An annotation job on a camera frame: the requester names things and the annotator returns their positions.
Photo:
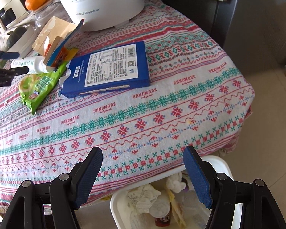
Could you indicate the white tissue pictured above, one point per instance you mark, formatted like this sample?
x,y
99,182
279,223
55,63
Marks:
x,y
178,182

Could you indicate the white nut snack wrapper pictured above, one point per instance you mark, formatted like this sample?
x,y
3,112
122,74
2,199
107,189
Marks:
x,y
177,210

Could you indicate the green snack bag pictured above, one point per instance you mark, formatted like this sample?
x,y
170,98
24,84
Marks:
x,y
34,88

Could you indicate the dark grey refrigerator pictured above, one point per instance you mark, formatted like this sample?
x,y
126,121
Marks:
x,y
251,32

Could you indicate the white trash bin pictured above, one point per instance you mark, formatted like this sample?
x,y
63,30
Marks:
x,y
195,213

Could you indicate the patterned handmade tablecloth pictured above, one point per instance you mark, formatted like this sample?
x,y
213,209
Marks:
x,y
197,97

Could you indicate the white labelled plastic bottle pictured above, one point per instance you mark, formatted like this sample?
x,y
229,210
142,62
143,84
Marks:
x,y
34,63

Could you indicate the silver white wrapper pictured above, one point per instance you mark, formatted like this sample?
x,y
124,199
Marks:
x,y
142,198

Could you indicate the red cartoon snack can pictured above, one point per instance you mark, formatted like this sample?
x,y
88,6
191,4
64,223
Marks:
x,y
164,221

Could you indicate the glass jar with lid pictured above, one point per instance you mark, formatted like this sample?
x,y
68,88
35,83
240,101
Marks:
x,y
46,12

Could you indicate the large white plastic bottle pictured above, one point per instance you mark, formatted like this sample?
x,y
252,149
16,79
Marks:
x,y
160,207

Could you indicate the white bowl with avocado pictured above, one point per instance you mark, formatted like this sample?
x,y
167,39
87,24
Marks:
x,y
21,40

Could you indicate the blue biscuit box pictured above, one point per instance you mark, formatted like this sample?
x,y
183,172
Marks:
x,y
119,68

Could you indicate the torn brown orange carton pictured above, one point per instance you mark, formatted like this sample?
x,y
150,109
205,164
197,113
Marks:
x,y
54,42

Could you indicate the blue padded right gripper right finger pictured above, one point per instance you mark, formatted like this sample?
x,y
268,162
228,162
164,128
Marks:
x,y
219,193

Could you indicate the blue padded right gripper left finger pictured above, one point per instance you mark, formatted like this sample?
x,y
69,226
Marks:
x,y
53,204

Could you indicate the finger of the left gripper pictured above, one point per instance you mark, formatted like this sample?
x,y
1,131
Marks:
x,y
7,76

